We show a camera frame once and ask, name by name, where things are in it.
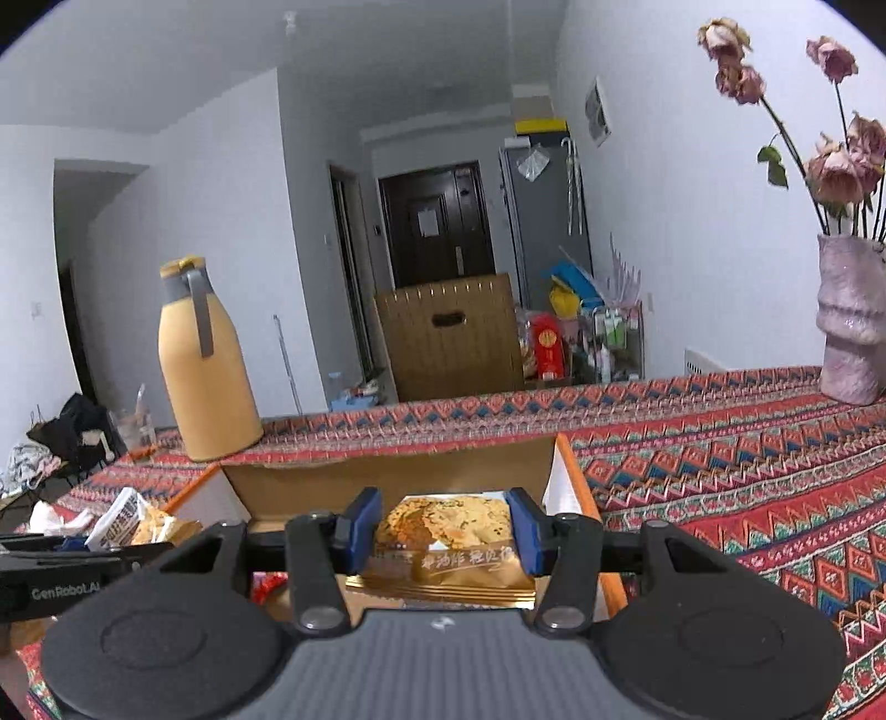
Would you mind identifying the glass cup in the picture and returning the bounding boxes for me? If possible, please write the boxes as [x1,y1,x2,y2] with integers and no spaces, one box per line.
[111,384,157,451]

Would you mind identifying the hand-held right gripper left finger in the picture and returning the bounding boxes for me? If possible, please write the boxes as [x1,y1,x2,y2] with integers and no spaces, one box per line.
[156,486,385,636]

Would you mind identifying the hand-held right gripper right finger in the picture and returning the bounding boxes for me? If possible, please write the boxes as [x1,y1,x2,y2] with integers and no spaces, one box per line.
[504,486,731,638]

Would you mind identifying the gold cookie snack packet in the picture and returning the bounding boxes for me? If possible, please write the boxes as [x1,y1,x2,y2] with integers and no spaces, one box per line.
[84,486,204,550]
[344,491,538,611]

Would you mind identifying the dried pink roses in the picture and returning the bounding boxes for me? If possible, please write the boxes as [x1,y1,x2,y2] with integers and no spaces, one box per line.
[697,17,886,243]

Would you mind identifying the white folded umbrella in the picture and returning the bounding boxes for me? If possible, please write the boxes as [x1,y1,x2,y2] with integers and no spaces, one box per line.
[561,137,583,237]

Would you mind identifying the wire storage cart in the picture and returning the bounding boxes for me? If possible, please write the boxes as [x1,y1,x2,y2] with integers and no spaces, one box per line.
[577,300,645,386]

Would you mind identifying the clear plastic bag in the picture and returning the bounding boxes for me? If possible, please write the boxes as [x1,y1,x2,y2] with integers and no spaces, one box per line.
[515,145,550,183]

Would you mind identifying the yellow thermos jug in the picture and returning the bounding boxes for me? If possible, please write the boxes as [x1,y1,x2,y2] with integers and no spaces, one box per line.
[158,256,265,464]

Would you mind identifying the blue floor clutter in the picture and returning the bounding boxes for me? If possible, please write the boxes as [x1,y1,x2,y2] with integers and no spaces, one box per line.
[328,369,389,414]

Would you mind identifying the brown chair back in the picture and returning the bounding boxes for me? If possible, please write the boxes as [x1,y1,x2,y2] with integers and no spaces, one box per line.
[374,273,526,403]

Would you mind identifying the grey refrigerator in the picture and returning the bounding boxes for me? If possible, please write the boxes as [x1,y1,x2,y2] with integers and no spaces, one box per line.
[499,135,594,292]

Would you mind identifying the red gift box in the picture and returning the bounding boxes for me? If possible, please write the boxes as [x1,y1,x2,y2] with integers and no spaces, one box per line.
[529,312,566,382]

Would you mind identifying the mop handle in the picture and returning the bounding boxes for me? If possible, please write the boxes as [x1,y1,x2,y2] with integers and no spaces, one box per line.
[272,314,303,417]

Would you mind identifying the black bag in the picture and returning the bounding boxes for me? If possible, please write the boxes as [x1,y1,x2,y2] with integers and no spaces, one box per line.
[28,392,119,479]

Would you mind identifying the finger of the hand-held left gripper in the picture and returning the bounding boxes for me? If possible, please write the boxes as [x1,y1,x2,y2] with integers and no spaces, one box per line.
[0,529,90,553]
[0,542,178,577]

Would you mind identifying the pink ceramic vase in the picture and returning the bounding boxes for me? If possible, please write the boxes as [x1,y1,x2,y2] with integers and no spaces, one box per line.
[816,233,886,407]

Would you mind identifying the dark door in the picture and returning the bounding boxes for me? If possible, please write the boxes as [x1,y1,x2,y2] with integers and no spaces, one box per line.
[378,162,497,292]

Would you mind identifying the clothes pile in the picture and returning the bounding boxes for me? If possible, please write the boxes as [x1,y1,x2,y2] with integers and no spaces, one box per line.
[0,441,71,501]

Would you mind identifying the red patterned tablecloth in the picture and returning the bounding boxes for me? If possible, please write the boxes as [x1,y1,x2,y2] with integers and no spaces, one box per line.
[14,366,886,720]

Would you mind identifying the blue plastic item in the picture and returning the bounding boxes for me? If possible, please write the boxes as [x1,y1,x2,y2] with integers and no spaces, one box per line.
[549,259,597,306]

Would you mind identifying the orange cardboard box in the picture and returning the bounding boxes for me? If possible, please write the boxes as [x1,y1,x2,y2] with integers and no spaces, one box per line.
[162,433,630,620]

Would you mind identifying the white radiator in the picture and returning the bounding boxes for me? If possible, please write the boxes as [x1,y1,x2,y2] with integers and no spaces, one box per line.
[683,345,729,379]

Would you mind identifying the white wall panel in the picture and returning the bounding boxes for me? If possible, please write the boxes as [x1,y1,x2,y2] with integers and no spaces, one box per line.
[584,76,614,147]

